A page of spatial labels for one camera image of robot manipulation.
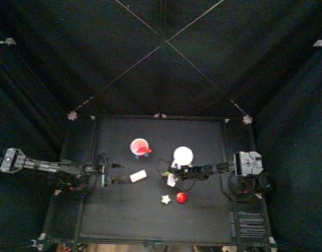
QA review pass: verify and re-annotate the red plastic cup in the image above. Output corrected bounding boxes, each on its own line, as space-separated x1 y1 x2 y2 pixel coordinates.
128 138 154 158

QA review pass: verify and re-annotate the white segmented block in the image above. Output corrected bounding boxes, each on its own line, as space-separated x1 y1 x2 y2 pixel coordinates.
128 169 149 184

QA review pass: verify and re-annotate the red toy tomato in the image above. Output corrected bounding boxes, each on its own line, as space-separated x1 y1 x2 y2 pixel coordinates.
175 192 190 205

